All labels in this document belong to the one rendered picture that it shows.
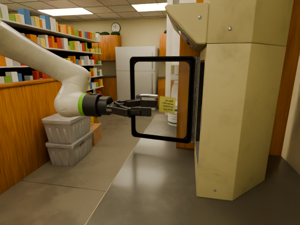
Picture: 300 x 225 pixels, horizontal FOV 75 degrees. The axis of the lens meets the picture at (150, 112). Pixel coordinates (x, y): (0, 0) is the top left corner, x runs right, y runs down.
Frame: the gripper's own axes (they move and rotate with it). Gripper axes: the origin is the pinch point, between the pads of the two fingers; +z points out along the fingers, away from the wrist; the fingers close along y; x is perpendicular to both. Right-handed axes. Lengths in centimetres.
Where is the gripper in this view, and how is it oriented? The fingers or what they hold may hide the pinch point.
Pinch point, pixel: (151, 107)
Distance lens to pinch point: 73.8
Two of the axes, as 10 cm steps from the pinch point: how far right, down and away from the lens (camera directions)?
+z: 9.8, 0.5, -1.8
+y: 1.9, -2.4, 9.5
